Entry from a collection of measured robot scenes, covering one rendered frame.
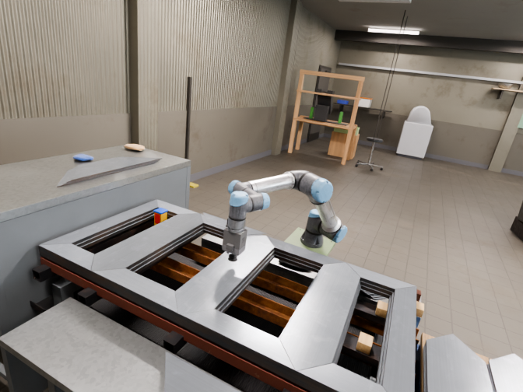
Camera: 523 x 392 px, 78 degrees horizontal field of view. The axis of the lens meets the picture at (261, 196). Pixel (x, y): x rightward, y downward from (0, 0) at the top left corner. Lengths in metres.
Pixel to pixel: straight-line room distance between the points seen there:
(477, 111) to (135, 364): 10.54
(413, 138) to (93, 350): 9.61
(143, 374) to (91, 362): 0.18
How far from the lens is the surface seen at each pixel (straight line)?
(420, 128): 10.16
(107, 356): 1.30
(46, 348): 1.39
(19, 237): 1.73
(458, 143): 11.01
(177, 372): 1.18
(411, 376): 1.25
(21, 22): 3.46
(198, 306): 1.27
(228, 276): 1.43
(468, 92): 10.96
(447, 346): 1.46
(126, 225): 1.90
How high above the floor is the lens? 1.69
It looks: 20 degrees down
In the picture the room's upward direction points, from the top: 8 degrees clockwise
